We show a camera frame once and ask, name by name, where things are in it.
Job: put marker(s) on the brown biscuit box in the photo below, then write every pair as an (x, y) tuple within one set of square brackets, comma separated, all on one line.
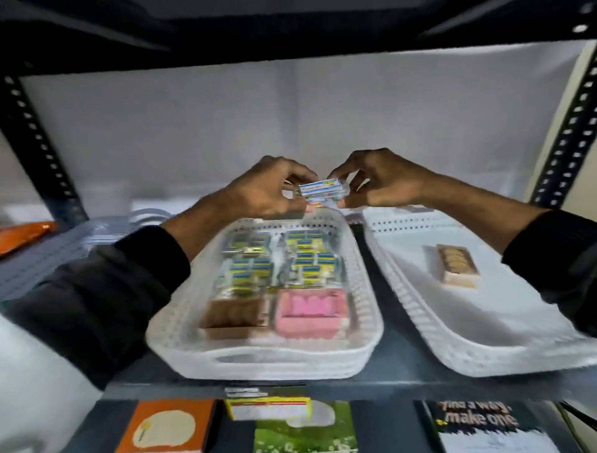
[(233, 315)]

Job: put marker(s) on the pink biscuit box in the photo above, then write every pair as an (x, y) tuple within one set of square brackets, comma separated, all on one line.
[(310, 312)]

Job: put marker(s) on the person's right thumb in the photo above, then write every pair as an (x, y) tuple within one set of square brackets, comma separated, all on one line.
[(350, 198)]

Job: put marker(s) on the person's left forearm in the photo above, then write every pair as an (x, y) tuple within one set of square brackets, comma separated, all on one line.
[(116, 289)]

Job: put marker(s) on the orange snack packet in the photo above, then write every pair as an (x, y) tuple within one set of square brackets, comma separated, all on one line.
[(23, 235)]

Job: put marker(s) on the pile of blue yellow packets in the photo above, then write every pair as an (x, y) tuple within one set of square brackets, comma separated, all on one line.
[(280, 261)]

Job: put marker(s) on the white perforated plastic tray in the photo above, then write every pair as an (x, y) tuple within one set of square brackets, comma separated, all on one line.
[(489, 317), (261, 359)]

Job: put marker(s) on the grey perforated plastic tray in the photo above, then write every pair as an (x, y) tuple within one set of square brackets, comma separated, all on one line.
[(56, 261)]

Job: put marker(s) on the small blue yellow snack packet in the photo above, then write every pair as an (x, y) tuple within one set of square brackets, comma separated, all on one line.
[(322, 189)]

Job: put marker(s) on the black box with white lettering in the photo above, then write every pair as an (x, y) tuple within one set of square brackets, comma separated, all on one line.
[(485, 427)]

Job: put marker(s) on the green white box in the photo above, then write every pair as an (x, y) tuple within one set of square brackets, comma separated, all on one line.
[(303, 438)]

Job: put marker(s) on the yellow white price label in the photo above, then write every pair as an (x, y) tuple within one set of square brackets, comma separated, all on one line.
[(268, 408)]

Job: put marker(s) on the person's left thumb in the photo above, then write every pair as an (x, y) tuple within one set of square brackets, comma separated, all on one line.
[(301, 206)]

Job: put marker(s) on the beige biscuit box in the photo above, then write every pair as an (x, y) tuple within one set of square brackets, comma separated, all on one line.
[(457, 265)]

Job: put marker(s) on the person's left hand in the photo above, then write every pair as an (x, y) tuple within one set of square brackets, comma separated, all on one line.
[(261, 189)]

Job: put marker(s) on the black metal shelving rack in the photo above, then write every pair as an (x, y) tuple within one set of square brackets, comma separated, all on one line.
[(28, 126)]

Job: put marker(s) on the orange white box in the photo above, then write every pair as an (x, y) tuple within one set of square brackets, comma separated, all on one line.
[(163, 427)]

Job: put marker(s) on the person's right forearm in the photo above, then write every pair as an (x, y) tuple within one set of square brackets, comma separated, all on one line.
[(503, 219)]

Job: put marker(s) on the person's right hand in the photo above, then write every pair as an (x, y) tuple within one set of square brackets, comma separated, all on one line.
[(396, 182)]

